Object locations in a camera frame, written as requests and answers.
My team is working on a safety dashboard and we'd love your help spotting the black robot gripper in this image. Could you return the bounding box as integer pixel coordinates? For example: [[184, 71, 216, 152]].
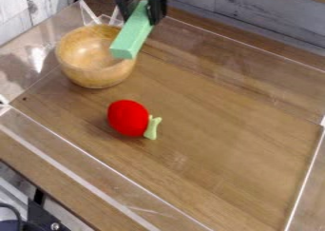
[[113, 0, 167, 26]]

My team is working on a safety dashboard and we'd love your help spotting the green rectangular block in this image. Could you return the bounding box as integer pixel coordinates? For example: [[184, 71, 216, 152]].
[[109, 0, 153, 59]]

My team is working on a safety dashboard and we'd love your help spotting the brown wooden bowl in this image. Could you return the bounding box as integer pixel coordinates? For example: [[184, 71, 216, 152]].
[[54, 25, 136, 88]]

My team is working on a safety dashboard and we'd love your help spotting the red plush tomato toy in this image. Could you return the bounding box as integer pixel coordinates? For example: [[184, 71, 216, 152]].
[[107, 100, 163, 140]]

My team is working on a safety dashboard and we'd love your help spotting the clear acrylic tray barrier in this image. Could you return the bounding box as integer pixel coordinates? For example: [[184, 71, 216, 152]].
[[0, 7, 325, 231]]

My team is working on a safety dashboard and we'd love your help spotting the black clamp under table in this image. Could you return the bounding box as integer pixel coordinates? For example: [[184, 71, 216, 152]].
[[24, 189, 70, 231]]

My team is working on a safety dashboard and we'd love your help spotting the black cable loop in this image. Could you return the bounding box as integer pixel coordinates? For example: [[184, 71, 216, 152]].
[[0, 202, 22, 231]]

